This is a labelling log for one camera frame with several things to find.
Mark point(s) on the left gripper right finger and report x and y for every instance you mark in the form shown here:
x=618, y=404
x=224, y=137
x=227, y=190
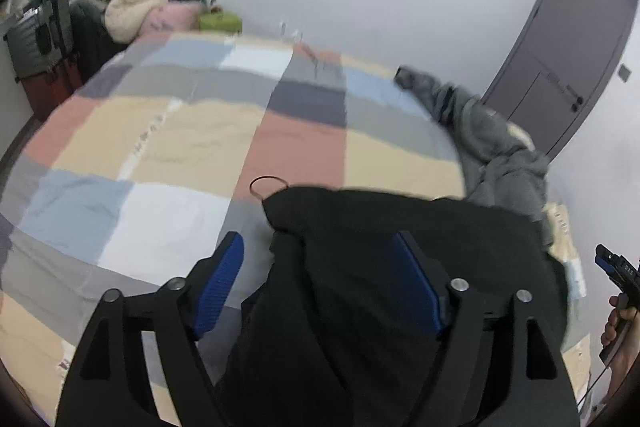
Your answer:
x=497, y=364

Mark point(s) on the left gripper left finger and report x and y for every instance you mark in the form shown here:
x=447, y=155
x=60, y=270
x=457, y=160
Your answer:
x=108, y=383

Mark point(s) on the black padded jacket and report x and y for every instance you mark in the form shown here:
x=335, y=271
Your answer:
x=331, y=338

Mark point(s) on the grey fleece jacket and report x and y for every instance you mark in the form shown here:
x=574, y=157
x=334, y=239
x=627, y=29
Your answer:
x=499, y=169

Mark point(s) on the patchwork colourful bed cover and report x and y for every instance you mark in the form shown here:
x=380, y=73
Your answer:
x=145, y=169

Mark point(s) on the grey room door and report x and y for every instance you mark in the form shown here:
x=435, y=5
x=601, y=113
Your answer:
x=576, y=42

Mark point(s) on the dark grey suitcase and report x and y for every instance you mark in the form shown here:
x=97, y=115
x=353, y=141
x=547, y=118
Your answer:
x=39, y=37

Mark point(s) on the pink garment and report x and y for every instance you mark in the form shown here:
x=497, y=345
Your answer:
x=172, y=16

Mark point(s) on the green stool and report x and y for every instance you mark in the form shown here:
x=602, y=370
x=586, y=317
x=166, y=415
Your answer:
x=220, y=21

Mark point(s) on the cream fluffy garment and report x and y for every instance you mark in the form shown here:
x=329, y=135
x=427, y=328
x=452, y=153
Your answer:
x=123, y=18

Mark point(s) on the black door handle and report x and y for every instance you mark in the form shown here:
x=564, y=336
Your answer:
x=577, y=99

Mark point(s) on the grey wall switch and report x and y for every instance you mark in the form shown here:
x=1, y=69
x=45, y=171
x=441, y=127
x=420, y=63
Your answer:
x=624, y=73

